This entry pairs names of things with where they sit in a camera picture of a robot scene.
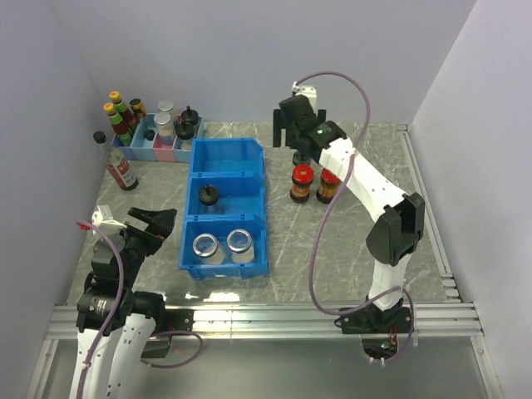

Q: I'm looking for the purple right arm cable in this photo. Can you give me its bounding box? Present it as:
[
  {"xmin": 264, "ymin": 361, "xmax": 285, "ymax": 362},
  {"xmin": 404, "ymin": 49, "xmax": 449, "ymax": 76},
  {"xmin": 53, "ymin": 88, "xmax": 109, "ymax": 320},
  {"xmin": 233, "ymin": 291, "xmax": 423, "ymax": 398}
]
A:
[{"xmin": 293, "ymin": 71, "xmax": 416, "ymax": 362}]

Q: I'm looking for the pastel compartment organizer tray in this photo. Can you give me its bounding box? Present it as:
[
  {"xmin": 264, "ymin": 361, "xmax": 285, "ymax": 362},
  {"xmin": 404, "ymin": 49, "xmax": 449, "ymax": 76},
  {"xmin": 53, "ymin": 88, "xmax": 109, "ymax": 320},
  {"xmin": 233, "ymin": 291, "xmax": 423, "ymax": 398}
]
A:
[{"xmin": 111, "ymin": 113, "xmax": 191, "ymax": 163}]

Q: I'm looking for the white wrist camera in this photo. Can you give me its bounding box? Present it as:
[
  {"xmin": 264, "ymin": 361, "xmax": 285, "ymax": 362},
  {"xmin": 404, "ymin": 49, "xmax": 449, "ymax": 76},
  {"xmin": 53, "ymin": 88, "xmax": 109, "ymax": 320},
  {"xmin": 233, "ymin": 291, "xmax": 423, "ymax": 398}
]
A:
[
  {"xmin": 292, "ymin": 81, "xmax": 318, "ymax": 113},
  {"xmin": 90, "ymin": 205, "xmax": 126, "ymax": 235}
]

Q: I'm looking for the silver-lid jar back tray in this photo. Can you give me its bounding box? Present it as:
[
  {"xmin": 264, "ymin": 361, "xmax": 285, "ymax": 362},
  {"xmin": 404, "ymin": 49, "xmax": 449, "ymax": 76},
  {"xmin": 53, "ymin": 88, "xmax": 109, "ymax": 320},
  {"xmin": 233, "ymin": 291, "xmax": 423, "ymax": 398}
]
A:
[{"xmin": 157, "ymin": 100, "xmax": 179, "ymax": 124}]

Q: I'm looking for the red-lid sauce jar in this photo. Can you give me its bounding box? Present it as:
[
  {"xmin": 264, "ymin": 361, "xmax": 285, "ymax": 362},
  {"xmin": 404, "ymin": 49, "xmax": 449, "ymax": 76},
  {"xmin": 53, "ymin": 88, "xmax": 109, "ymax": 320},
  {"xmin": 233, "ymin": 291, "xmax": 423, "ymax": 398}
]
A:
[
  {"xmin": 316, "ymin": 169, "xmax": 341, "ymax": 204},
  {"xmin": 289, "ymin": 164, "xmax": 314, "ymax": 204}
]

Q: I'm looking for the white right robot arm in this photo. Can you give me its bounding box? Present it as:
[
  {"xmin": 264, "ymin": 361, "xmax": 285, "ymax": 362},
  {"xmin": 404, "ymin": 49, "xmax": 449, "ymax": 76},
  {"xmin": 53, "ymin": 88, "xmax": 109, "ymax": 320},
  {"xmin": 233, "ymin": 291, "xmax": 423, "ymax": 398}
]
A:
[{"xmin": 279, "ymin": 95, "xmax": 426, "ymax": 332}]

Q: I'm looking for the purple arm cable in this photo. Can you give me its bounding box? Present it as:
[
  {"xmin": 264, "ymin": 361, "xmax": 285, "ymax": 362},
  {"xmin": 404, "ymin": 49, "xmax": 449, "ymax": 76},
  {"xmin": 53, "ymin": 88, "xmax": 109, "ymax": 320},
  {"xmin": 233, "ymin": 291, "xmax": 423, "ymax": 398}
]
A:
[
  {"xmin": 76, "ymin": 222, "xmax": 204, "ymax": 399},
  {"xmin": 293, "ymin": 71, "xmax": 416, "ymax": 362}
]

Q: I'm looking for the black knob jar tray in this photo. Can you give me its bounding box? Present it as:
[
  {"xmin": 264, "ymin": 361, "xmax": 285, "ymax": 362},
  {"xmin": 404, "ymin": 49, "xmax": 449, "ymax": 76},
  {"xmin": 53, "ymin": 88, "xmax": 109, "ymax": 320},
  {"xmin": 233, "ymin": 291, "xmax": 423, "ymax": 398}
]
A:
[
  {"xmin": 176, "ymin": 121, "xmax": 196, "ymax": 150},
  {"xmin": 180, "ymin": 106, "xmax": 200, "ymax": 126}
]

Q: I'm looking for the black knob-lid glass jar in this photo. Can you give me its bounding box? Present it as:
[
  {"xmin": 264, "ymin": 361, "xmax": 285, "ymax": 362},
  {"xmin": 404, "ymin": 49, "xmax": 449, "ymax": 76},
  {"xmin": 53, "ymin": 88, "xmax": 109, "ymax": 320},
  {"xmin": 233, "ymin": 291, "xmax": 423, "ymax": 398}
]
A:
[{"xmin": 198, "ymin": 185, "xmax": 222, "ymax": 214}]

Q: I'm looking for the silver-lid jar front tray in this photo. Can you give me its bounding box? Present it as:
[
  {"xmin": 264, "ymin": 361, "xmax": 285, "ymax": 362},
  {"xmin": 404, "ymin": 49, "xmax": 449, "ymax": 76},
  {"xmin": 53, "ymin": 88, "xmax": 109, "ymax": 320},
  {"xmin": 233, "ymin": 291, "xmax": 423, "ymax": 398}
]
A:
[{"xmin": 154, "ymin": 112, "xmax": 175, "ymax": 146}]

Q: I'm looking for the small silver-lid glass jar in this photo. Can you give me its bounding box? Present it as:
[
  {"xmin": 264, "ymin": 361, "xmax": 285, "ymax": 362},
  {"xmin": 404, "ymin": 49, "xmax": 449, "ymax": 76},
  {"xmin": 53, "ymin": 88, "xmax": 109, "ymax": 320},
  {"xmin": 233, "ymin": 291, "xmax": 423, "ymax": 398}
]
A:
[{"xmin": 193, "ymin": 233, "xmax": 225, "ymax": 265}]

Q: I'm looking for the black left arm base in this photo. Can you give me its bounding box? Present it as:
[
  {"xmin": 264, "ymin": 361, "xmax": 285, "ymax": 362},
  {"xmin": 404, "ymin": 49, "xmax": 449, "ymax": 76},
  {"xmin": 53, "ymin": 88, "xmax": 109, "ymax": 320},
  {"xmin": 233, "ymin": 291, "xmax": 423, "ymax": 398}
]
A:
[{"xmin": 141, "ymin": 308, "xmax": 195, "ymax": 361}]

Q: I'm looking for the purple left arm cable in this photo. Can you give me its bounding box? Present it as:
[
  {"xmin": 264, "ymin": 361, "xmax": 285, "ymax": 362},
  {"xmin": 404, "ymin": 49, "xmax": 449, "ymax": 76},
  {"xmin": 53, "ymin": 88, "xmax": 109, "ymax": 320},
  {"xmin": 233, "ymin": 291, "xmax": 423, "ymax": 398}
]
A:
[{"xmin": 76, "ymin": 222, "xmax": 204, "ymax": 399}]

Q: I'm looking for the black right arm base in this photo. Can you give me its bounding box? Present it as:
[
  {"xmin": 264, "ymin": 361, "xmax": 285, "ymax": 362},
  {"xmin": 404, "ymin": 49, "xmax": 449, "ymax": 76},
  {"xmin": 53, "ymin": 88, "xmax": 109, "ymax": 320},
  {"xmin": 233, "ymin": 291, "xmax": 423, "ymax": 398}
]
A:
[{"xmin": 334, "ymin": 300, "xmax": 415, "ymax": 366}]

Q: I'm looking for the green-neck sauce bottle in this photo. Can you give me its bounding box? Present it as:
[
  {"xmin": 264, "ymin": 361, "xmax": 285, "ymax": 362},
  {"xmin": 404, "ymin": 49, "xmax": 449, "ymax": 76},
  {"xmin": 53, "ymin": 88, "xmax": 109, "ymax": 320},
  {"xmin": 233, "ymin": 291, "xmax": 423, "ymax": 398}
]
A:
[
  {"xmin": 109, "ymin": 91, "xmax": 138, "ymax": 131},
  {"xmin": 103, "ymin": 102, "xmax": 132, "ymax": 146}
]

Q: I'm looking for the clear bottle red label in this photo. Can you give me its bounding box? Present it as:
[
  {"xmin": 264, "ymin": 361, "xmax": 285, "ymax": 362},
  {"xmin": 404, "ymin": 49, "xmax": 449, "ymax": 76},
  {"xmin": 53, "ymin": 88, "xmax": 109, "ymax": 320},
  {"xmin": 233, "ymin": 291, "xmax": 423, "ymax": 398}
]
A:
[{"xmin": 93, "ymin": 131, "xmax": 138, "ymax": 190}]

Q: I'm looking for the blue three-compartment plastic bin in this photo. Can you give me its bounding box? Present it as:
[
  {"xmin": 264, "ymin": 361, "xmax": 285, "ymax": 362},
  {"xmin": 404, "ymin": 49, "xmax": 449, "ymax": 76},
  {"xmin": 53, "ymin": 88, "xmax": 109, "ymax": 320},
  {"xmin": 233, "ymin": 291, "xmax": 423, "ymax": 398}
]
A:
[{"xmin": 179, "ymin": 138, "xmax": 268, "ymax": 280}]

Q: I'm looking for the black knob jar back tray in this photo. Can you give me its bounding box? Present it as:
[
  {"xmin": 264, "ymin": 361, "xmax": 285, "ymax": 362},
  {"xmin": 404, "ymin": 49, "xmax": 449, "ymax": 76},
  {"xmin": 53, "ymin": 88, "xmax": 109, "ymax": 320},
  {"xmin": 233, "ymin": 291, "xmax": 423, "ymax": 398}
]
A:
[{"xmin": 180, "ymin": 106, "xmax": 200, "ymax": 126}]

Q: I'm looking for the small black item in tray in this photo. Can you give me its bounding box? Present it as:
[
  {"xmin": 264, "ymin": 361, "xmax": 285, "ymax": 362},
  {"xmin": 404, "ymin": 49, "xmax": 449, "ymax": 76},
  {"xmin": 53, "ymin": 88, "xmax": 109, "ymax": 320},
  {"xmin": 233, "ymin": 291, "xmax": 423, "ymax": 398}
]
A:
[{"xmin": 144, "ymin": 129, "xmax": 155, "ymax": 141}]

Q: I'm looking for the black knob jar front tray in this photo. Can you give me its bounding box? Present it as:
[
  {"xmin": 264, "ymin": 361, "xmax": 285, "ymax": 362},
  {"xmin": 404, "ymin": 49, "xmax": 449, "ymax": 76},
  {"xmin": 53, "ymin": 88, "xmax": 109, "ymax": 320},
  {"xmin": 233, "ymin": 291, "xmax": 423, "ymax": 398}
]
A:
[{"xmin": 176, "ymin": 121, "xmax": 196, "ymax": 150}]

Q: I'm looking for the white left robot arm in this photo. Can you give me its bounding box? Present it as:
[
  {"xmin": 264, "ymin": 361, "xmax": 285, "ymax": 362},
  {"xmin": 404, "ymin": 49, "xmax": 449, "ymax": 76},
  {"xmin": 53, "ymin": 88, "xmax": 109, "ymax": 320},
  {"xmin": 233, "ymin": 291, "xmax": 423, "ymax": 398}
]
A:
[{"xmin": 69, "ymin": 205, "xmax": 177, "ymax": 398}]

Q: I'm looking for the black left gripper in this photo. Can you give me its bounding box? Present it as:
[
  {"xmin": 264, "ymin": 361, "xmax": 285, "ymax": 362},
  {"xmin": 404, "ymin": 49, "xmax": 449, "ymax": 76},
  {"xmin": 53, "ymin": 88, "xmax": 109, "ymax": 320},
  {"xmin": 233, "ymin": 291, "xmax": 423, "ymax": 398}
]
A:
[{"xmin": 116, "ymin": 206, "xmax": 175, "ymax": 286}]

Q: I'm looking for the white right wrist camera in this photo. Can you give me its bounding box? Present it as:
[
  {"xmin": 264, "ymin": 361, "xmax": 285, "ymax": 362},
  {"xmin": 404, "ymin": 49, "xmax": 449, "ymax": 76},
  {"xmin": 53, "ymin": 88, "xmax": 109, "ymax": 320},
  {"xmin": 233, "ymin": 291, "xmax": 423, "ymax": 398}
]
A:
[{"xmin": 292, "ymin": 81, "xmax": 318, "ymax": 113}]

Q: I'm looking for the green-neck sauce bottle back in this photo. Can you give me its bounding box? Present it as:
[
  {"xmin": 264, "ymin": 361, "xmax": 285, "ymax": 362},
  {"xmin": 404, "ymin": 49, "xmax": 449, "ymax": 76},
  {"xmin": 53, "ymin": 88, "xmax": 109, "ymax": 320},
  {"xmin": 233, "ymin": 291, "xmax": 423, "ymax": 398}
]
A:
[{"xmin": 109, "ymin": 91, "xmax": 138, "ymax": 131}]

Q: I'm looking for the silver-lid jar tray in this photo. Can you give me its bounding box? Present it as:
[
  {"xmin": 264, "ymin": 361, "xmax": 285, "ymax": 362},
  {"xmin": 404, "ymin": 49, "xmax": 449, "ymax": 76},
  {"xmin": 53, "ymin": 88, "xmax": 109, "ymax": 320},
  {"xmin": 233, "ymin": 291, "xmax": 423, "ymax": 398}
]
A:
[
  {"xmin": 157, "ymin": 100, "xmax": 179, "ymax": 124},
  {"xmin": 154, "ymin": 112, "xmax": 175, "ymax": 146}
]

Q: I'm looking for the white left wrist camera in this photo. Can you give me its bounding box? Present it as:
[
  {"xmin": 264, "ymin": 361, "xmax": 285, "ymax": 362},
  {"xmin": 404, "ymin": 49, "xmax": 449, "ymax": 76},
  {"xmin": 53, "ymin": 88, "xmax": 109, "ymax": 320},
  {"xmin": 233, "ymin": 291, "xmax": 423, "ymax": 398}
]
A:
[{"xmin": 90, "ymin": 205, "xmax": 126, "ymax": 235}]

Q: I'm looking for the green-neck sauce bottle front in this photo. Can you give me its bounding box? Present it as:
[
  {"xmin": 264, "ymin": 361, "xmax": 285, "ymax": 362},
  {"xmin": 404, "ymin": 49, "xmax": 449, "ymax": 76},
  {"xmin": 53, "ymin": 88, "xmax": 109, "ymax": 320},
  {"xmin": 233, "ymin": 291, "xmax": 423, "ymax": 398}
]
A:
[{"xmin": 103, "ymin": 102, "xmax": 132, "ymax": 146}]

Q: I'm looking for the large silver-lid glass jar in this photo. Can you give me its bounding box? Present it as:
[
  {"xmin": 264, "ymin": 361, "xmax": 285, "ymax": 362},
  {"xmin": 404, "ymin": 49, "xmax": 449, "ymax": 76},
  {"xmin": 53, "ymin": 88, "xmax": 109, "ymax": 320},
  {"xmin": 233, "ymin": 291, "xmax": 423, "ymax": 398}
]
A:
[{"xmin": 227, "ymin": 229, "xmax": 254, "ymax": 264}]

